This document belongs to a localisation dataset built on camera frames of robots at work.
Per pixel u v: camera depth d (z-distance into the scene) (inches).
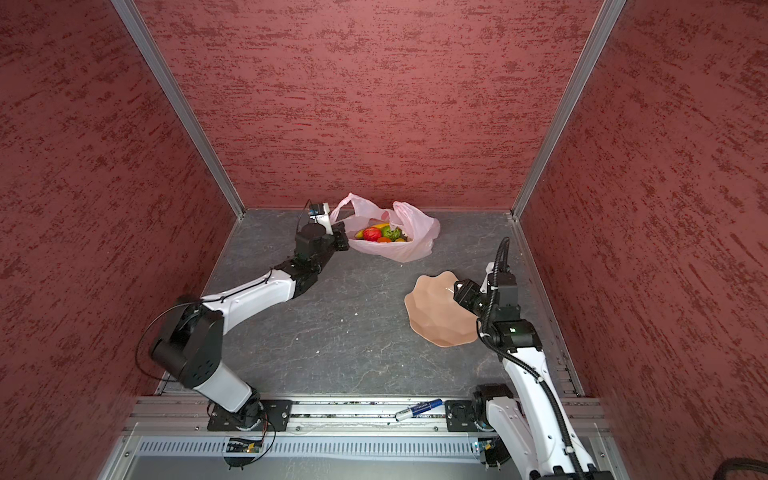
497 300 22.7
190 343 17.8
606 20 28.4
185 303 18.2
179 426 28.9
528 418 18.1
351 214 33.6
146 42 29.7
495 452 29.0
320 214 29.3
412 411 29.2
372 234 41.9
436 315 36.3
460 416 29.2
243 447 28.4
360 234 43.1
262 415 28.6
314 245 25.7
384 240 42.0
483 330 22.2
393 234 41.9
